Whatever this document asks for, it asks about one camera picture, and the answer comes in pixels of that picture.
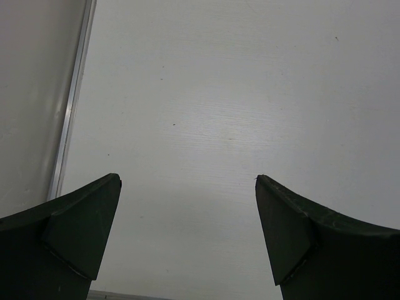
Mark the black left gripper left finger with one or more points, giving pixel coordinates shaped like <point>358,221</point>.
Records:
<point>54,250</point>

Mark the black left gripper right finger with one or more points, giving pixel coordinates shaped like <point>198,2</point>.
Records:
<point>318,253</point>

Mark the aluminium table edge rail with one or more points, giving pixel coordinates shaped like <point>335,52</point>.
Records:
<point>72,101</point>

